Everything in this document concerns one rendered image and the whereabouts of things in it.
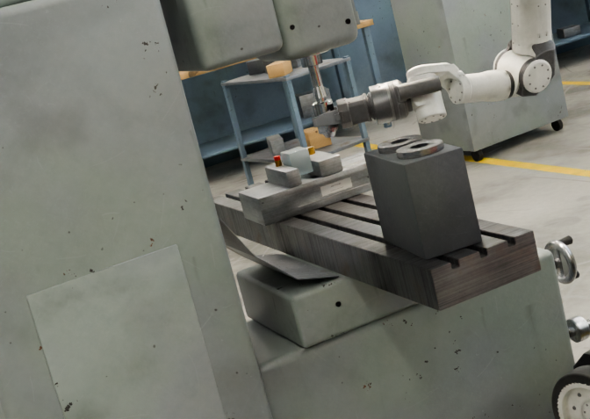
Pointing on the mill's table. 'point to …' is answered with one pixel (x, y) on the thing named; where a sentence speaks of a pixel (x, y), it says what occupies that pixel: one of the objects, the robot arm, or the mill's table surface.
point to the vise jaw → (325, 163)
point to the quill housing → (311, 15)
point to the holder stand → (423, 195)
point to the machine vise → (302, 191)
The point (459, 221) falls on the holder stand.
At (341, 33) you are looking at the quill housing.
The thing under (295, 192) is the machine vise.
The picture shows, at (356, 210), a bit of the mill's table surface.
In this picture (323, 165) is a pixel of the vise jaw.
